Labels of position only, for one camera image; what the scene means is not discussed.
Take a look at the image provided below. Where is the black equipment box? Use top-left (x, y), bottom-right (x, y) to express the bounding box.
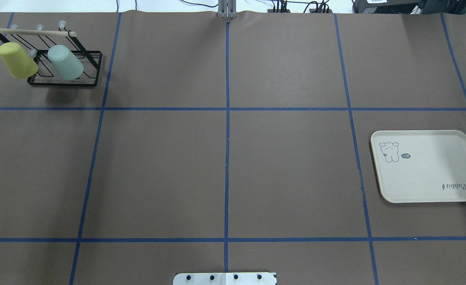
top-left (352, 0), bottom-right (466, 15)

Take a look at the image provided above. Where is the black power strip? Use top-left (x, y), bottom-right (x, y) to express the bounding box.
top-left (266, 8), bottom-right (333, 14)

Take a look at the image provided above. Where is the black wire cup rack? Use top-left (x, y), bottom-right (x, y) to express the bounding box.
top-left (0, 21), bottom-right (103, 88)

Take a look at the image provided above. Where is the yellow-green plastic cup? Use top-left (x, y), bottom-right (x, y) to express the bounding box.
top-left (0, 42), bottom-right (38, 79)

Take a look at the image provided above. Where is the pale green plastic cup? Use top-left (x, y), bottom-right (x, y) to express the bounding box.
top-left (48, 45), bottom-right (84, 80)

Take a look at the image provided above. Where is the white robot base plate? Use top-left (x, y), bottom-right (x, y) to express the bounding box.
top-left (173, 272), bottom-right (278, 285)

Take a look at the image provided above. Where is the cream rabbit print tray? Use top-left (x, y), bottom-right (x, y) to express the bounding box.
top-left (370, 130), bottom-right (466, 203)

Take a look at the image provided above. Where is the grey aluminium camera post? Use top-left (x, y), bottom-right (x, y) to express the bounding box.
top-left (218, 0), bottom-right (238, 19)

